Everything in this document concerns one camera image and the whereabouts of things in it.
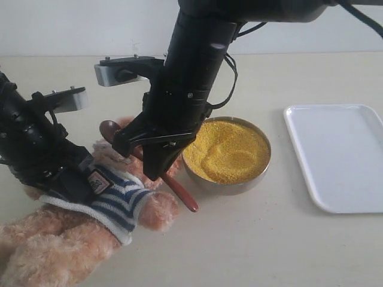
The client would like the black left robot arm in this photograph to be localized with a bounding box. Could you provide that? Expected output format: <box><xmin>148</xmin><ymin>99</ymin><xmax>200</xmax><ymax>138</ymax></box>
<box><xmin>1</xmin><ymin>74</ymin><xmax>95</xmax><ymax>203</ymax></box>

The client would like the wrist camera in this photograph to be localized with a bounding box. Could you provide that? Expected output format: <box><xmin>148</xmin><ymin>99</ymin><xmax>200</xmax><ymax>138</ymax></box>
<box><xmin>94</xmin><ymin>54</ymin><xmax>164</xmax><ymax>87</ymax></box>
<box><xmin>31</xmin><ymin>86</ymin><xmax>89</xmax><ymax>114</ymax></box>

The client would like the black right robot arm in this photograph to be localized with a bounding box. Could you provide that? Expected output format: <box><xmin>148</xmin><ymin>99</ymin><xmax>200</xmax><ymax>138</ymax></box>
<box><xmin>113</xmin><ymin>1</ymin><xmax>326</xmax><ymax>180</ymax></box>

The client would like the dark brown wooden spoon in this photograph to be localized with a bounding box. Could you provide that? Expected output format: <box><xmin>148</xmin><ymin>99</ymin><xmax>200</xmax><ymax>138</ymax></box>
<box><xmin>99</xmin><ymin>120</ymin><xmax>199</xmax><ymax>212</ymax></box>

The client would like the white rectangular plastic tray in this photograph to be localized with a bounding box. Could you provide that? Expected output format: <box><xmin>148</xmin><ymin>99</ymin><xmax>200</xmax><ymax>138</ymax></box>
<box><xmin>284</xmin><ymin>104</ymin><xmax>382</xmax><ymax>214</ymax></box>

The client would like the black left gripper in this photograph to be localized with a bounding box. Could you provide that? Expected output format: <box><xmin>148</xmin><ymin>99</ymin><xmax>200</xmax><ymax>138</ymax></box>
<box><xmin>1</xmin><ymin>98</ymin><xmax>95</xmax><ymax>203</ymax></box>

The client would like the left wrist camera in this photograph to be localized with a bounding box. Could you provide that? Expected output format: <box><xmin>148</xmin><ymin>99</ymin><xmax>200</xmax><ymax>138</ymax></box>
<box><xmin>31</xmin><ymin>86</ymin><xmax>89</xmax><ymax>114</ymax></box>

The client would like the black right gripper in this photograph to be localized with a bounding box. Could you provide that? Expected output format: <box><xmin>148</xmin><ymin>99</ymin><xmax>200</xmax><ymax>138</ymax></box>
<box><xmin>113</xmin><ymin>53</ymin><xmax>223</xmax><ymax>181</ymax></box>

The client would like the steel bowl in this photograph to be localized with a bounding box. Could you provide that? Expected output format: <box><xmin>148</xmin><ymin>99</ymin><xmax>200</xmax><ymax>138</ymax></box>
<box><xmin>182</xmin><ymin>117</ymin><xmax>272</xmax><ymax>196</ymax></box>

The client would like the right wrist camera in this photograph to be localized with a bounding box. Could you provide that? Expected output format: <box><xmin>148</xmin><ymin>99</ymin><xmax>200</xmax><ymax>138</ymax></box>
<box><xmin>94</xmin><ymin>54</ymin><xmax>164</xmax><ymax>87</ymax></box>

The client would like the tan teddy bear striped shirt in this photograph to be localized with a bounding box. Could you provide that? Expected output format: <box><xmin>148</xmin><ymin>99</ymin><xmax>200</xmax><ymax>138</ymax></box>
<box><xmin>0</xmin><ymin>116</ymin><xmax>183</xmax><ymax>287</ymax></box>

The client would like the yellow millet grain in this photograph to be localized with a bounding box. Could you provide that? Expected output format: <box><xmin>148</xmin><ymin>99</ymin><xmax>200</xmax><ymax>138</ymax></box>
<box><xmin>183</xmin><ymin>120</ymin><xmax>270</xmax><ymax>185</ymax></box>

